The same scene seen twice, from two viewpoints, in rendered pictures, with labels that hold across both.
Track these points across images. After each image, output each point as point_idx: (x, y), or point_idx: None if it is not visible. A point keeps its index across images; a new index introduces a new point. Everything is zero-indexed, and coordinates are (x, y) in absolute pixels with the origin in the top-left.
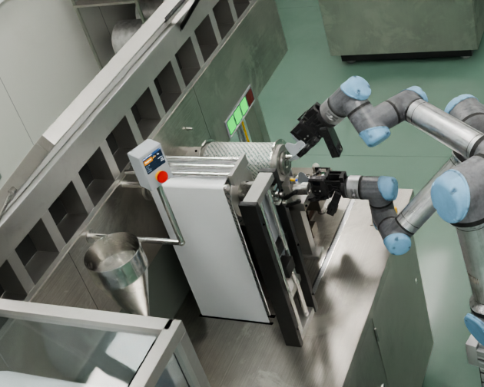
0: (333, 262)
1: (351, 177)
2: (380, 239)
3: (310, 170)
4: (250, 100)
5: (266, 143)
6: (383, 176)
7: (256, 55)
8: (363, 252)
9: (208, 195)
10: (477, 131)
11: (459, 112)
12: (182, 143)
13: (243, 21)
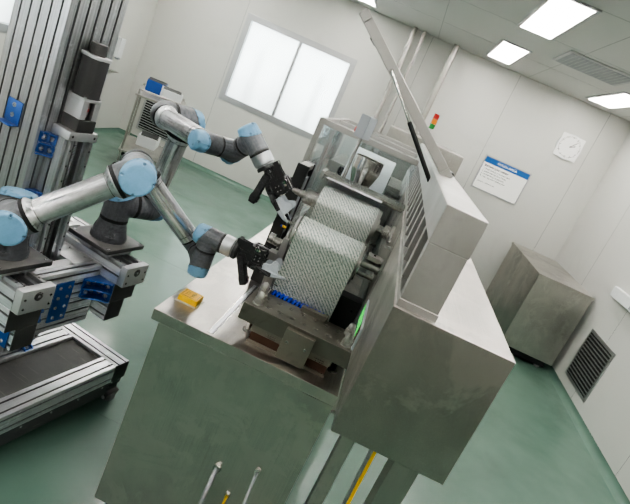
0: (238, 294)
1: (233, 237)
2: (197, 290)
3: (264, 309)
4: (354, 338)
5: (312, 221)
6: (207, 226)
7: (368, 326)
8: (214, 289)
9: (338, 187)
10: (169, 110)
11: (150, 160)
12: (388, 250)
13: (396, 268)
